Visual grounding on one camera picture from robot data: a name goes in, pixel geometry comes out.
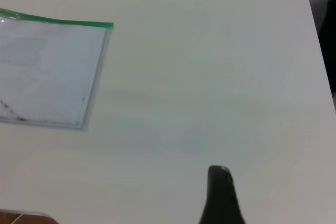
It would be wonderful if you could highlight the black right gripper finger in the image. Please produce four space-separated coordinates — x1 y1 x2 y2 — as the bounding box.
197 165 248 224

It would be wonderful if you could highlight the clear plastic zipper bag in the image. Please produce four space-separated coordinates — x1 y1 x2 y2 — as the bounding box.
0 8 114 130

